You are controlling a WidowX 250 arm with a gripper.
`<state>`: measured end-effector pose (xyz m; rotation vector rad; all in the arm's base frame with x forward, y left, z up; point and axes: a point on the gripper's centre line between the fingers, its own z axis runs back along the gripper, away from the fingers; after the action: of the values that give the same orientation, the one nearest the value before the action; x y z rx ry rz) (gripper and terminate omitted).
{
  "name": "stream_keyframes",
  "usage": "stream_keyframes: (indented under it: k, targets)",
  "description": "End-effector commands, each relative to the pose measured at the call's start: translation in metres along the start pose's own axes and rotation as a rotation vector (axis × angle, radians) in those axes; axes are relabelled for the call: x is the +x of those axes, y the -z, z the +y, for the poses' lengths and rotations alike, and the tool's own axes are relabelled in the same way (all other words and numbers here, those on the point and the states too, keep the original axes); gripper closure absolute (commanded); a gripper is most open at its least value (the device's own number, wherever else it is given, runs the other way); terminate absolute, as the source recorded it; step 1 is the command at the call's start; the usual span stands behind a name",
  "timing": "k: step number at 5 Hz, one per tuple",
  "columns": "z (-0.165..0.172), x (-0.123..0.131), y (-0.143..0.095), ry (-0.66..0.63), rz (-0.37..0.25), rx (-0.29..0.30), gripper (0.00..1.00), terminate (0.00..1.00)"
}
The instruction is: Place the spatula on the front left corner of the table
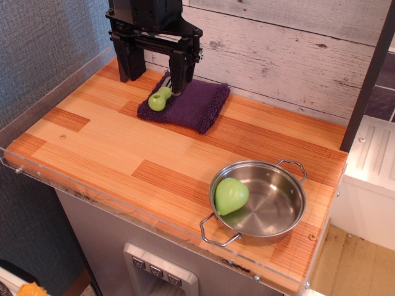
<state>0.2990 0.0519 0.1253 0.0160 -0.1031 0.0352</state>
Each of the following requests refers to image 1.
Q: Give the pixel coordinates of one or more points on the purple folded towel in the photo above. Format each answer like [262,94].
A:
[197,107]

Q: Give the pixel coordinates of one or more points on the stainless steel pan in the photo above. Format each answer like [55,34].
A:
[276,203]

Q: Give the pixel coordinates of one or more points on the clear acrylic table guard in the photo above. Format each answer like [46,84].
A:
[88,142]

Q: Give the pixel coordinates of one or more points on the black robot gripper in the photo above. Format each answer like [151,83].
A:
[156,26]

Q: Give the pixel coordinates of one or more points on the white plastic container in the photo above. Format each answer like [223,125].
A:
[364,201]

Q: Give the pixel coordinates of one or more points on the silver dispenser panel with buttons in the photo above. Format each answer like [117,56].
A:
[153,275]

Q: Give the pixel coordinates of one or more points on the green handled grey spatula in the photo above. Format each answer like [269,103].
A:
[157,101]

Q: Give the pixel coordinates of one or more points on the yellow orange cloth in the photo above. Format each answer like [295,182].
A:
[31,289]

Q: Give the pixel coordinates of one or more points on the green plastic pear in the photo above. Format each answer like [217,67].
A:
[230,195]

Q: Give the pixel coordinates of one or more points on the dark right vertical post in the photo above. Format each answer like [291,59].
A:
[376,63]

